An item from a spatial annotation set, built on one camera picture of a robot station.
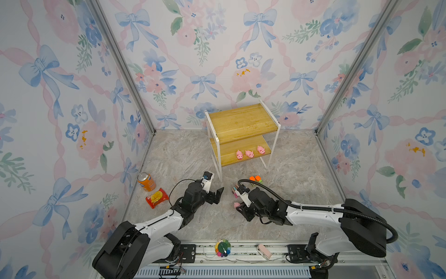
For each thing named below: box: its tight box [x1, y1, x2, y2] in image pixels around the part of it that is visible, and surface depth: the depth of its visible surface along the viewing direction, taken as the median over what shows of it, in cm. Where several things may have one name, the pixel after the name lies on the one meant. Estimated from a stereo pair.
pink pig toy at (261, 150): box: [257, 145, 266, 155], surface depth 90 cm
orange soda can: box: [136, 172, 157, 192], surface depth 87 cm
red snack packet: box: [145, 187, 169, 209], surface depth 89 cm
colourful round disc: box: [214, 238, 232, 258], surface depth 76 cm
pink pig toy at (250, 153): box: [245, 149, 255, 159], surface depth 87 cm
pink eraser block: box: [256, 243, 272, 261], surface depth 75 cm
